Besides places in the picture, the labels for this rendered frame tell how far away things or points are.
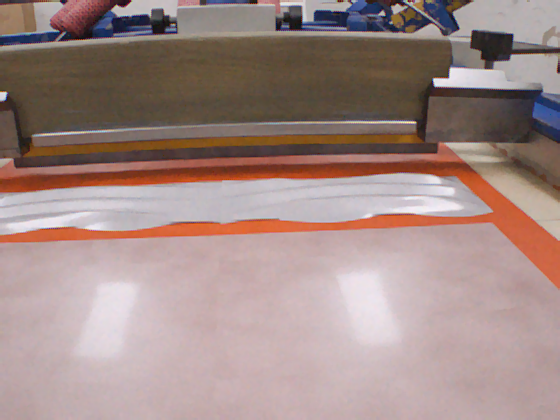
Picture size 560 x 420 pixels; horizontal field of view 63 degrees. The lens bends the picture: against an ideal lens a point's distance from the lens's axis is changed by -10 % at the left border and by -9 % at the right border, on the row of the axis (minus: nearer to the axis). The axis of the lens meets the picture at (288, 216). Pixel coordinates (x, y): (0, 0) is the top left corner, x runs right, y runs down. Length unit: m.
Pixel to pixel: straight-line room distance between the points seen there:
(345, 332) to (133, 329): 0.09
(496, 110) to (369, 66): 0.11
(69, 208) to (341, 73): 0.22
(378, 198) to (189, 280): 0.14
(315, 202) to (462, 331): 0.14
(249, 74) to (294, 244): 0.15
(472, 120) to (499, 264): 0.16
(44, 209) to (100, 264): 0.09
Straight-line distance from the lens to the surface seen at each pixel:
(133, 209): 0.33
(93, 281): 0.26
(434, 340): 0.22
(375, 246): 0.28
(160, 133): 0.38
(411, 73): 0.40
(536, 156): 0.44
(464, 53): 0.67
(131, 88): 0.39
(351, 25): 1.03
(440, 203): 0.34
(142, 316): 0.23
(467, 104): 0.41
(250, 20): 0.65
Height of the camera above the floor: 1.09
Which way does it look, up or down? 25 degrees down
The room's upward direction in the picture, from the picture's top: straight up
